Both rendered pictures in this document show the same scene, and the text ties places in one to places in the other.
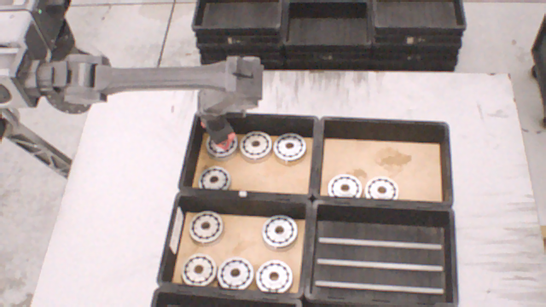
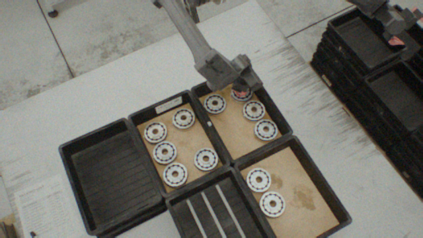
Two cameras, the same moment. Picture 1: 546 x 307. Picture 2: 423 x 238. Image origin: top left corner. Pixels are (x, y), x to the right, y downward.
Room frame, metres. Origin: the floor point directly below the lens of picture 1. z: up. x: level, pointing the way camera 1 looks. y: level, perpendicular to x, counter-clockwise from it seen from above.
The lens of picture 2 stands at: (0.51, -0.36, 2.25)
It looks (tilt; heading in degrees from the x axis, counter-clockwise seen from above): 65 degrees down; 49
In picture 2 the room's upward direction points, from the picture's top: straight up
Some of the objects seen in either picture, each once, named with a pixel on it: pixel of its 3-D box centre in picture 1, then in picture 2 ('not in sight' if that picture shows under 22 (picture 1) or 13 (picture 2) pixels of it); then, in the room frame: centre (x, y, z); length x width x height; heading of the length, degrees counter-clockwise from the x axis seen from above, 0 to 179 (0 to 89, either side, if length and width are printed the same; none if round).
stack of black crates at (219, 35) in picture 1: (244, 40); (353, 56); (2.09, 0.05, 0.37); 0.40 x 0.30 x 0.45; 79
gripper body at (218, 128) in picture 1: (215, 120); (243, 77); (1.13, 0.15, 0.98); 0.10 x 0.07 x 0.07; 24
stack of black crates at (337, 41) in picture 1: (328, 47); (392, 106); (2.01, -0.35, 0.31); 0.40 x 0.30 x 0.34; 79
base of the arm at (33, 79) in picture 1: (41, 78); not in sight; (0.95, 0.49, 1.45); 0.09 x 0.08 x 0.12; 169
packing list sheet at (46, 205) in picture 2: not in sight; (46, 214); (0.13, 0.31, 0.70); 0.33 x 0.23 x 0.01; 79
